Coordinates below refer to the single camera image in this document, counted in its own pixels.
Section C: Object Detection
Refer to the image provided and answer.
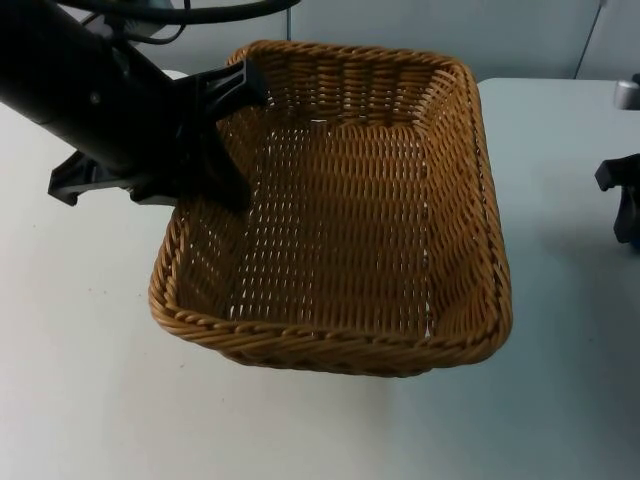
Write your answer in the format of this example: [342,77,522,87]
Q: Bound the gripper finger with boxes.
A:
[613,185,640,245]
[199,117,252,212]

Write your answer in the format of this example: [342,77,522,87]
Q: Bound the pale brown wicker basket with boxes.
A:
[148,39,514,379]

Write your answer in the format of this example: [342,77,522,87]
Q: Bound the black cable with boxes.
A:
[58,0,297,27]

